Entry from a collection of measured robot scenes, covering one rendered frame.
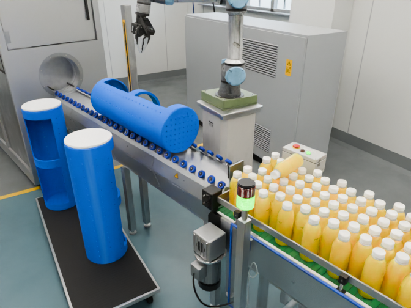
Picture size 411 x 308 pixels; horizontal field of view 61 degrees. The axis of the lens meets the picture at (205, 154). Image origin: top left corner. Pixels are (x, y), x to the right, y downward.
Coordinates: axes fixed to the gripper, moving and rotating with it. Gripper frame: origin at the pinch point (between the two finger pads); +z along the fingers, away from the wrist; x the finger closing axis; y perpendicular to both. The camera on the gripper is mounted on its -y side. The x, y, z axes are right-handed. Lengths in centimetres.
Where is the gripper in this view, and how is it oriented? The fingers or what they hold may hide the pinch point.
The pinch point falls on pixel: (141, 51)
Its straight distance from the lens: 208.1
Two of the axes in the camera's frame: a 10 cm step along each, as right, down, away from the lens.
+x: -7.6, 1.6, -6.3
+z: -1.7, 8.9, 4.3
